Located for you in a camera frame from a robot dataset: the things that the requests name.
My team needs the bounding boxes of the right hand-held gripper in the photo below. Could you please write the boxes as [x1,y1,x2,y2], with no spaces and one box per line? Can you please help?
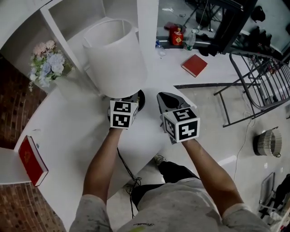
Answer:
[156,92,201,145]

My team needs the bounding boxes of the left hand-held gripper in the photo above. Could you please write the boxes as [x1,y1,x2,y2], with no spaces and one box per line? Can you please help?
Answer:
[107,92,140,131]

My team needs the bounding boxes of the white shade table lamp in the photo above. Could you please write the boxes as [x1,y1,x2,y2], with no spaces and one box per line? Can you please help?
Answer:
[82,18,148,112]

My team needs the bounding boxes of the person's left forearm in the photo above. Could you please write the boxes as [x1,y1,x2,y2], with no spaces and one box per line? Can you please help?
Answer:
[82,128,124,206]

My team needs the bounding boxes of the person's right forearm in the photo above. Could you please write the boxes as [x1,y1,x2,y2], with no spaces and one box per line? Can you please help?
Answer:
[182,138,247,218]

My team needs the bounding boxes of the white desk with shelves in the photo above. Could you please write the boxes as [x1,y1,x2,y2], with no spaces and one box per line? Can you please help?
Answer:
[0,54,198,232]

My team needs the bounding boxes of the person's white shoe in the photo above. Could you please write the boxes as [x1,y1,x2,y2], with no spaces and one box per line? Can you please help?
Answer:
[154,153,167,166]

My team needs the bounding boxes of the black metal chair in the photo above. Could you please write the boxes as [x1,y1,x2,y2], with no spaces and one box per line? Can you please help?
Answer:
[214,50,290,128]

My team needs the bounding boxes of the person's black trouser leg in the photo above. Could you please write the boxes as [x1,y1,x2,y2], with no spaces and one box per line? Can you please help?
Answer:
[131,160,201,211]

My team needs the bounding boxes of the thin red book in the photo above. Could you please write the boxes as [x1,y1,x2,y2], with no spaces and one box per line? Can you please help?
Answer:
[180,53,208,78]

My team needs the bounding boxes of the person's grey speckled t-shirt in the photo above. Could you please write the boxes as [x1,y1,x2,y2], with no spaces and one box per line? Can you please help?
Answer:
[69,178,272,232]

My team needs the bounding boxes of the woven grey basket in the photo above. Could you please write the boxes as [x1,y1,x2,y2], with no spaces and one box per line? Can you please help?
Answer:
[253,126,283,157]

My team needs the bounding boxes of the clear plastic water bottle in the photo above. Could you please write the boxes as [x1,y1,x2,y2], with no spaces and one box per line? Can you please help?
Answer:
[183,29,197,51]

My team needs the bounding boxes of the red bottle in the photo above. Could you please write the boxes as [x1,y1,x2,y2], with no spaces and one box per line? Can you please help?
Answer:
[169,24,184,47]

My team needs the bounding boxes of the pastel flower bouquet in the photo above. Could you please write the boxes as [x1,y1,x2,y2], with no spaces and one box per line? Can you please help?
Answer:
[28,40,75,88]

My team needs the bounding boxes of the thick red hardcover book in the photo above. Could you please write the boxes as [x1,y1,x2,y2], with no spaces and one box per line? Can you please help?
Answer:
[18,135,49,187]

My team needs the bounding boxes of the white floor cable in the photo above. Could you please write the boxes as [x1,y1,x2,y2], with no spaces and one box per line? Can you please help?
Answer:
[233,111,256,182]

